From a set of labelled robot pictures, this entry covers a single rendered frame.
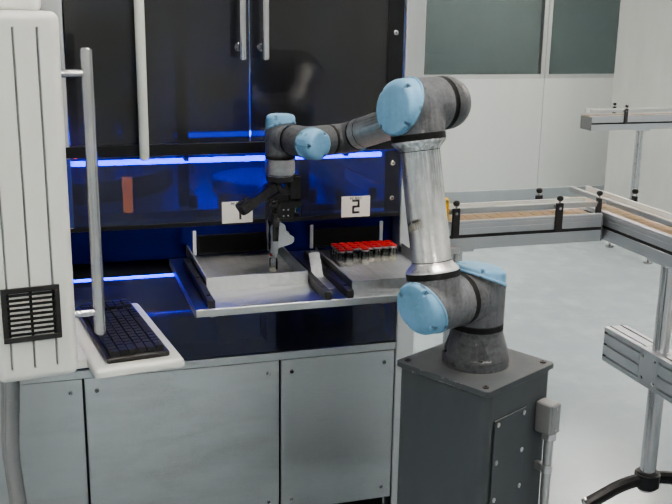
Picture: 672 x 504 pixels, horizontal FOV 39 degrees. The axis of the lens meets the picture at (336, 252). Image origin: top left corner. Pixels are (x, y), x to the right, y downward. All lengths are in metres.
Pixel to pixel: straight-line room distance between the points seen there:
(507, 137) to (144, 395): 5.75
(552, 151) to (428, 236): 6.33
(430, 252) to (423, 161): 0.19
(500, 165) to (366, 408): 5.36
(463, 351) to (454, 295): 0.17
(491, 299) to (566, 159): 6.32
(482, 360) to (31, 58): 1.13
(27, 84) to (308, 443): 1.43
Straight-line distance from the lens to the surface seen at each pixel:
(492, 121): 7.97
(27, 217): 1.99
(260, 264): 2.59
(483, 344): 2.11
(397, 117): 1.95
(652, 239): 2.99
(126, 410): 2.73
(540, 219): 3.06
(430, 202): 1.97
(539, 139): 8.20
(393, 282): 2.36
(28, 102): 1.96
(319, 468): 2.93
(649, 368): 3.10
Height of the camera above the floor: 1.56
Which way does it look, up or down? 14 degrees down
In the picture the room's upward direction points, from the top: 1 degrees clockwise
